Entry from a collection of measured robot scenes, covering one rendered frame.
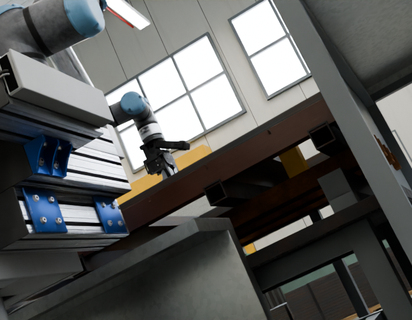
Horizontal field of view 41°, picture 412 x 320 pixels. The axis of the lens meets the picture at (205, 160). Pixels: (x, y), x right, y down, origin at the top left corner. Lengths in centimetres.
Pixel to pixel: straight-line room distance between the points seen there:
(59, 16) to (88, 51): 1094
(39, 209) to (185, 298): 48
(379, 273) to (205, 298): 40
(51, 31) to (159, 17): 1038
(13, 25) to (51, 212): 44
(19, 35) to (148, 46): 1027
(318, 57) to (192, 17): 1038
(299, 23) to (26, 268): 66
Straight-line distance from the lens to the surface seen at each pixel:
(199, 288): 134
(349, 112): 94
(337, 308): 422
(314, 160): 199
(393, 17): 175
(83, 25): 127
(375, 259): 131
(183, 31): 1130
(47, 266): 115
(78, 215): 113
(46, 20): 127
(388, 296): 132
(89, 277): 130
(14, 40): 128
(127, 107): 181
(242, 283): 130
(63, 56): 176
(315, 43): 98
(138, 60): 1153
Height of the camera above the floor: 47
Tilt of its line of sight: 15 degrees up
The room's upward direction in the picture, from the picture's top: 24 degrees counter-clockwise
